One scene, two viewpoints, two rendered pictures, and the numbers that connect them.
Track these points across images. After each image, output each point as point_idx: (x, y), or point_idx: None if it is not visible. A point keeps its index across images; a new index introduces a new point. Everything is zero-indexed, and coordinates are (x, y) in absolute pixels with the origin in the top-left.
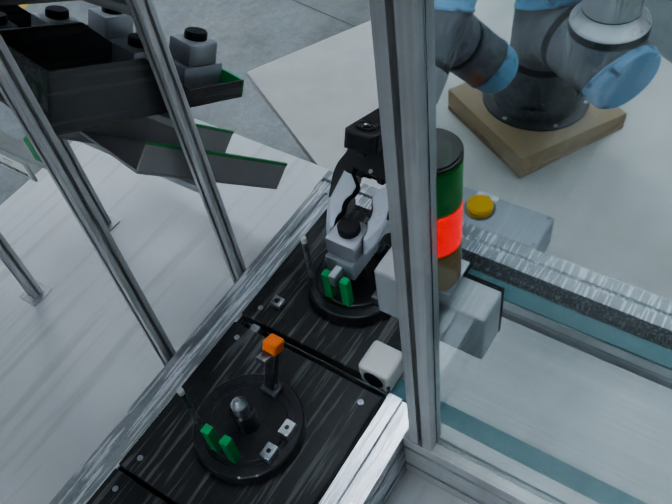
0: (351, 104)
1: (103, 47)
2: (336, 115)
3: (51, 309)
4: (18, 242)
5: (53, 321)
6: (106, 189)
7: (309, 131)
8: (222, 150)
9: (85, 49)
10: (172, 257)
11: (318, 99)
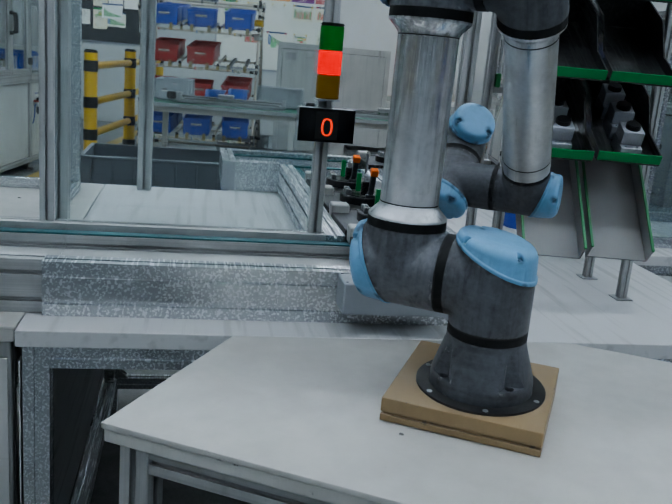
0: (634, 380)
1: (582, 113)
2: (627, 371)
3: (566, 275)
4: (642, 286)
5: (556, 273)
6: (660, 308)
7: (621, 357)
8: (579, 253)
9: (580, 107)
10: (555, 296)
11: (665, 377)
